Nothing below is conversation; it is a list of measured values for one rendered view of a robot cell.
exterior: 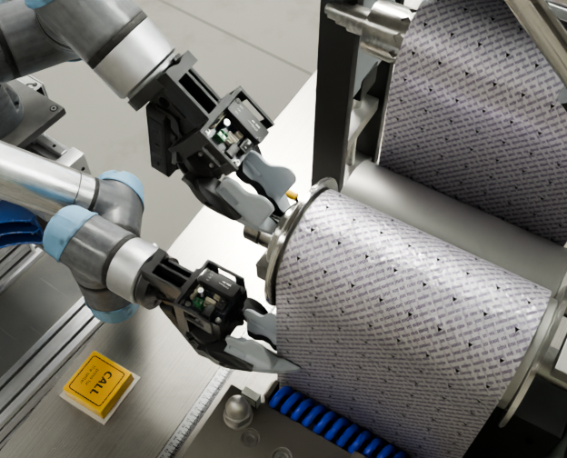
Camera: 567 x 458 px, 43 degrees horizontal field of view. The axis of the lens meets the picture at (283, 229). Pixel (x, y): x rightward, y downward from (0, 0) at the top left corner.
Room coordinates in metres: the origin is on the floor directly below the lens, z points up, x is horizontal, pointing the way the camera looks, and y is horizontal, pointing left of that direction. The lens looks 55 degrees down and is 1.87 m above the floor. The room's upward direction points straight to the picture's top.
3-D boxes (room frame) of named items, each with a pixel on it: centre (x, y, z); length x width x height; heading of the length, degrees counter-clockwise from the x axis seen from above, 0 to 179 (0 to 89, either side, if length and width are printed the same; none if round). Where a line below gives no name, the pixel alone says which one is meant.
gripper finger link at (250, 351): (0.35, 0.03, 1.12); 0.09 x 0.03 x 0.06; 58
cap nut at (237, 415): (0.31, 0.05, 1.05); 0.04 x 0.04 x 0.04
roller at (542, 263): (0.46, -0.19, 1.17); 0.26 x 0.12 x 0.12; 59
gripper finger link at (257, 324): (0.38, 0.01, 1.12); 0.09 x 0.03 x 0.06; 60
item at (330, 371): (0.30, -0.09, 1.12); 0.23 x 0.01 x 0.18; 59
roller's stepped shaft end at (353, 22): (0.67, -0.08, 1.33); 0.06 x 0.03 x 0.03; 59
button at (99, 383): (0.40, 0.26, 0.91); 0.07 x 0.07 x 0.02; 59
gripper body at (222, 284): (0.42, 0.11, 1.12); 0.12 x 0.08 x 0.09; 59
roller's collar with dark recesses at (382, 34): (0.64, -0.13, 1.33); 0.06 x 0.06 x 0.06; 59
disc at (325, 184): (0.42, -0.02, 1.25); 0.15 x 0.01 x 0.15; 149
